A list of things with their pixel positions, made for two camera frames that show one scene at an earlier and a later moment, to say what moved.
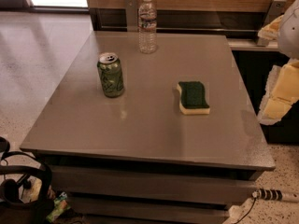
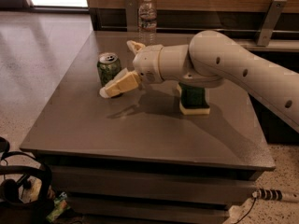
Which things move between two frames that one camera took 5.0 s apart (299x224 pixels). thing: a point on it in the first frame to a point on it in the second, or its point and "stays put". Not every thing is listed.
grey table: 163,137 stays put
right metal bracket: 277,8 stays put
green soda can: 111,75 stays put
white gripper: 290,32 to 147,63
